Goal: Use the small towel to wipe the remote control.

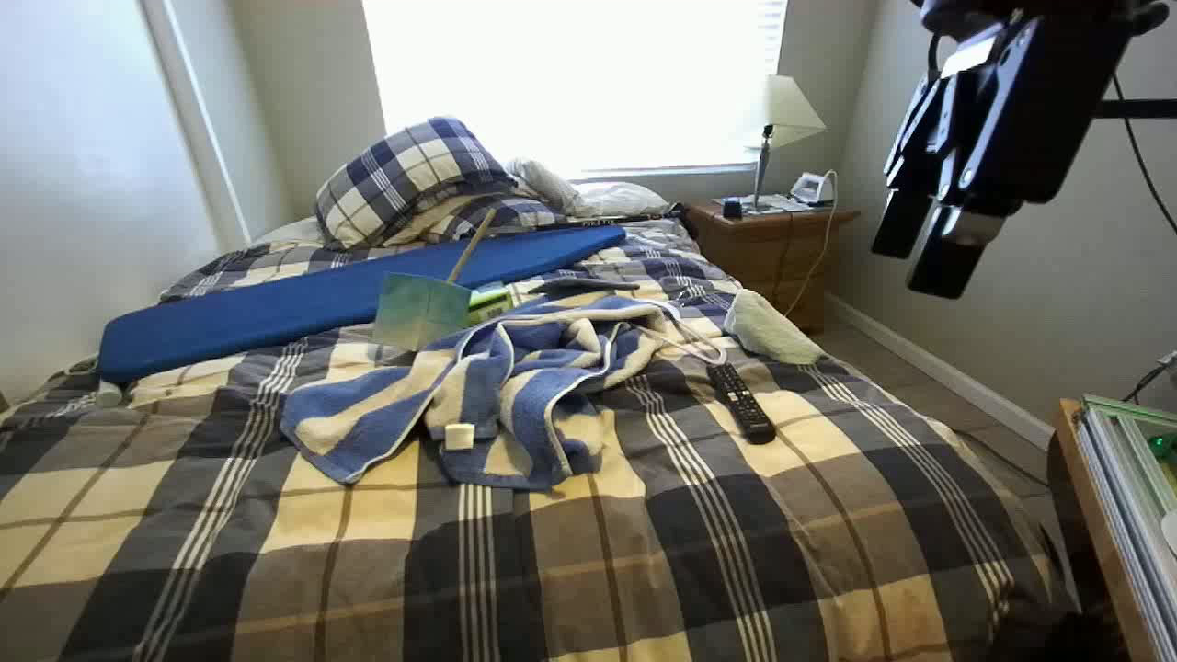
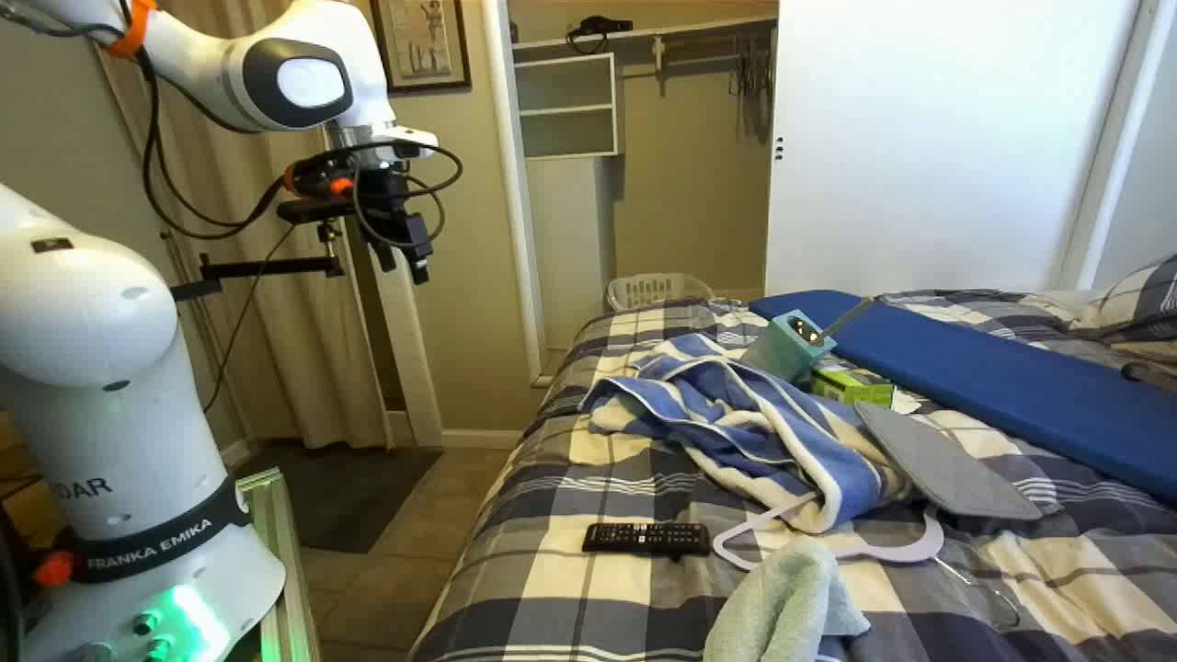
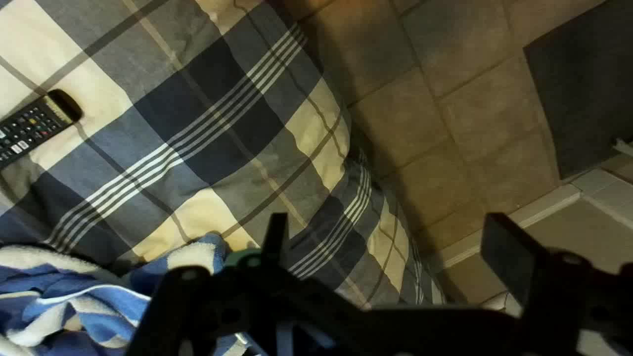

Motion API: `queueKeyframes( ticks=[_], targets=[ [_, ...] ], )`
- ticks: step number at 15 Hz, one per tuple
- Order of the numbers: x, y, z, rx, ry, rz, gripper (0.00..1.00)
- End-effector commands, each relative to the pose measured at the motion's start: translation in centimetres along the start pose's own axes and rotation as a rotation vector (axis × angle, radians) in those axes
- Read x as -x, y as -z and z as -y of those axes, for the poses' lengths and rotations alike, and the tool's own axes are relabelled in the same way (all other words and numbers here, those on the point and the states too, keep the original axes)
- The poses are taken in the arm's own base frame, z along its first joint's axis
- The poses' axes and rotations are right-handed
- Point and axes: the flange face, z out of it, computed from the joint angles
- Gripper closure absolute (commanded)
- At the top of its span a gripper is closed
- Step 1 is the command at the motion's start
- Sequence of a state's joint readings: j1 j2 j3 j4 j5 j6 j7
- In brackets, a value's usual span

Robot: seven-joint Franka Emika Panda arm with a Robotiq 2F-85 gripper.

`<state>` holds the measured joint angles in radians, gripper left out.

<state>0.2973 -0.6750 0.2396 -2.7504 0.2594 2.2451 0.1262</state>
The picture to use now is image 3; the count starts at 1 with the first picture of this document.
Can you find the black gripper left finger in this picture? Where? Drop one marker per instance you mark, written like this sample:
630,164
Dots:
199,308

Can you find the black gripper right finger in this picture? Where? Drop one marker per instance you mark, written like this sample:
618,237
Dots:
567,296

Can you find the black remote control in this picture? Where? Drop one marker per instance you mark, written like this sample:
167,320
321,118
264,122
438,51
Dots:
32,124

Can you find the blue white striped robe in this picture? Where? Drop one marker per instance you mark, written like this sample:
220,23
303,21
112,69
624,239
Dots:
72,302

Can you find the blue plaid bedspread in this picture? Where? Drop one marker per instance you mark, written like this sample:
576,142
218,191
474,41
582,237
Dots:
218,118

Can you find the dark floor mat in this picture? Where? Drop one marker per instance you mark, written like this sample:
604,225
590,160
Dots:
586,85

